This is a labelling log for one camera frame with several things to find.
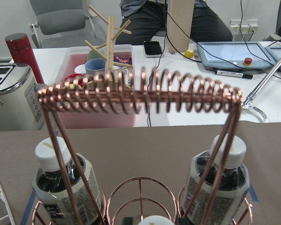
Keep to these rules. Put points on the silver telescopic rod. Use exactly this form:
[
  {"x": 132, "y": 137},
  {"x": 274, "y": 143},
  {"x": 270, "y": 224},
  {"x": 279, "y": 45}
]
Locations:
[{"x": 247, "y": 104}]

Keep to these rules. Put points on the pink storage bin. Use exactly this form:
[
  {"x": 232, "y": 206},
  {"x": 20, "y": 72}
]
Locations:
[{"x": 74, "y": 57}]

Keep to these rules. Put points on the black phone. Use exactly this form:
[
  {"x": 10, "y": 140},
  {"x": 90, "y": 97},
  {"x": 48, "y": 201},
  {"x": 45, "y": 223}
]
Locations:
[{"x": 152, "y": 49}]

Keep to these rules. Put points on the red thermos bottle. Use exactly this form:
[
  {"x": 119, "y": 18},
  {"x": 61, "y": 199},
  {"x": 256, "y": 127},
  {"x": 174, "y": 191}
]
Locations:
[{"x": 22, "y": 52}]

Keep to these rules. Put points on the copper wire bottle rack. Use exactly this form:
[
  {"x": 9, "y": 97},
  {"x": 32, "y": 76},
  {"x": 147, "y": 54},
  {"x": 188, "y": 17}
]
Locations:
[{"x": 107, "y": 93}]

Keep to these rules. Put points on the tea bottle right in rack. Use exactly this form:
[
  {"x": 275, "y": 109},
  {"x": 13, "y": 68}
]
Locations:
[{"x": 233, "y": 187}]

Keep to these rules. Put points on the grey office chair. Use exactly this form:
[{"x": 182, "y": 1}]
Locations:
[{"x": 62, "y": 23}]

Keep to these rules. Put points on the teach pendant tablet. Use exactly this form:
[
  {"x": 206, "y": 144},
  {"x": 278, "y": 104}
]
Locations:
[{"x": 234, "y": 56}]

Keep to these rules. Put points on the tea bottle white cap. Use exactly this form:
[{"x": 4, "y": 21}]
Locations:
[{"x": 156, "y": 220}]

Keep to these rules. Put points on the cream toaster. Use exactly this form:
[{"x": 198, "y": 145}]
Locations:
[{"x": 19, "y": 109}]

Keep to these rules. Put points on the wooden mug tree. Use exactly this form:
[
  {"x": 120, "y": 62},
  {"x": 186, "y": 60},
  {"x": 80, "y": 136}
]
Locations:
[{"x": 112, "y": 33}]

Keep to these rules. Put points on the tea bottle left in rack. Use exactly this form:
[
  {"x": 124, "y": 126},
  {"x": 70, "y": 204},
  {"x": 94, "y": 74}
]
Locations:
[{"x": 51, "y": 191}]

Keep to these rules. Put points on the black marker pen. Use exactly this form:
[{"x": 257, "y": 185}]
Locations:
[{"x": 233, "y": 74}]

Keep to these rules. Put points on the tea bottle in rack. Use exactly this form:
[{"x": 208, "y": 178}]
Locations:
[
  {"x": 233, "y": 187},
  {"x": 51, "y": 191}
]

